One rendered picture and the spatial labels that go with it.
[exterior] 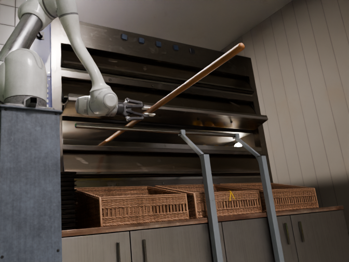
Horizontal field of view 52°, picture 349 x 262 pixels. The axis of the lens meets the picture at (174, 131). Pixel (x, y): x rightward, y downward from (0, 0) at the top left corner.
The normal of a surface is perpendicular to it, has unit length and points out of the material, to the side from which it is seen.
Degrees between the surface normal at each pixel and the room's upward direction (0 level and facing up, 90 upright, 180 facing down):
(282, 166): 90
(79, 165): 70
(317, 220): 90
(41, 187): 90
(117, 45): 90
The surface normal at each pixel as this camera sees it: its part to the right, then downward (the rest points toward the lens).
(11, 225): 0.55, -0.28
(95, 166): 0.44, -0.59
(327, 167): -0.83, -0.07
